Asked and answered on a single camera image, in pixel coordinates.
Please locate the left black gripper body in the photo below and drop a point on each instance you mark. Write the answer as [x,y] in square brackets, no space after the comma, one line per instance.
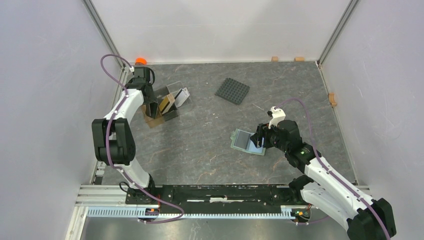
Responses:
[150,99]

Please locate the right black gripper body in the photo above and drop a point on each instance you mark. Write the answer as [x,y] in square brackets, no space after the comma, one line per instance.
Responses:
[270,139]

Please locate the green card holder wallet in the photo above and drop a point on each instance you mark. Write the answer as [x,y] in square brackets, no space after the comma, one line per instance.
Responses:
[251,148]

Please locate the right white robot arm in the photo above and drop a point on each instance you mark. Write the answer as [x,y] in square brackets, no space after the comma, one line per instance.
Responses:
[362,216]

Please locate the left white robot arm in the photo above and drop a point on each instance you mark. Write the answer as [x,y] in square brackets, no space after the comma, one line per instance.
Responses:
[113,140]

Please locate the gold credit card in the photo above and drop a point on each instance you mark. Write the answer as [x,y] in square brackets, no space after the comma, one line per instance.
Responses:
[166,103]

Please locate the orange round cap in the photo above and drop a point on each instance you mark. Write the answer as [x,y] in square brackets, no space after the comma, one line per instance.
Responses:
[140,61]

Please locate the dark grey lego baseplate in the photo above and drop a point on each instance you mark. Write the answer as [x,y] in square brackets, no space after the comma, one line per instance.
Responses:
[232,91]

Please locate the curved wooden block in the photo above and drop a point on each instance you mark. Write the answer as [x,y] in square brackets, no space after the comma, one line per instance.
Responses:
[332,99]

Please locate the flat wooden block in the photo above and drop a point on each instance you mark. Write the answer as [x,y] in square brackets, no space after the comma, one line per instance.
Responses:
[299,59]

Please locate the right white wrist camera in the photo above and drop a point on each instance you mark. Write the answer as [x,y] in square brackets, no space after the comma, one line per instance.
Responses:
[277,115]

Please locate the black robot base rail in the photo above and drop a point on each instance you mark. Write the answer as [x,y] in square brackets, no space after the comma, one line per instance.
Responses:
[219,199]

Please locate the left aluminium frame post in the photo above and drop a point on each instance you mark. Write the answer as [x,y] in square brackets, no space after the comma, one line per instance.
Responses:
[101,27]

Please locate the aluminium frame post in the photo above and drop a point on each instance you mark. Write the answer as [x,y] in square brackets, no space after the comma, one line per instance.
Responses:
[101,27]
[352,4]

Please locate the right aluminium frame post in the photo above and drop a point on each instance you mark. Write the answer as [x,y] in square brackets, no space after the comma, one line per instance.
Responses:
[352,4]

